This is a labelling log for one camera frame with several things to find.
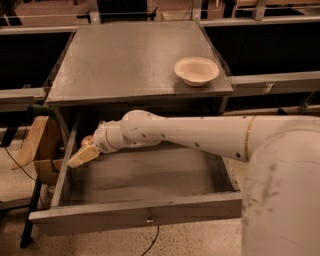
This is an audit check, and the black stand leg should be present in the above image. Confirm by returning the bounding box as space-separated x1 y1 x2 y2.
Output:
20 178 42 249

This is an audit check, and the wooden plank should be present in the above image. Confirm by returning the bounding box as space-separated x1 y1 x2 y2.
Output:
11 116 49 170

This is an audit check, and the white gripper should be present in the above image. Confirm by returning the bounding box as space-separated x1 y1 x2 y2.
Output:
68 121 128 168

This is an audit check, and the red apple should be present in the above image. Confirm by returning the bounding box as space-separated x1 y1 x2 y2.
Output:
81 135 93 146

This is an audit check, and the black floor cable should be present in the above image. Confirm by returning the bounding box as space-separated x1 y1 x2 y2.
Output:
139 225 160 256

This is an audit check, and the grey open top drawer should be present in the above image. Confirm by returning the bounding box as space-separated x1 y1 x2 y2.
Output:
30 117 241 236

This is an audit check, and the metal drawer knob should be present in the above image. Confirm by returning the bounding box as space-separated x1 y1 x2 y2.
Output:
145 215 155 225

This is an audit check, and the cardboard box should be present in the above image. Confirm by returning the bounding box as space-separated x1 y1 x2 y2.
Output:
34 159 62 185

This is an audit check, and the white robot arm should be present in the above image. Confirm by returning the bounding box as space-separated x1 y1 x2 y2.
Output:
68 110 320 256

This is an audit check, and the white paper bowl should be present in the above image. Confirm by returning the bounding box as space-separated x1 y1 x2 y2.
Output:
174 57 219 87

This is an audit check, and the grey cabinet counter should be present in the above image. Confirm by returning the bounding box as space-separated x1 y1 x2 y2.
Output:
47 21 233 116

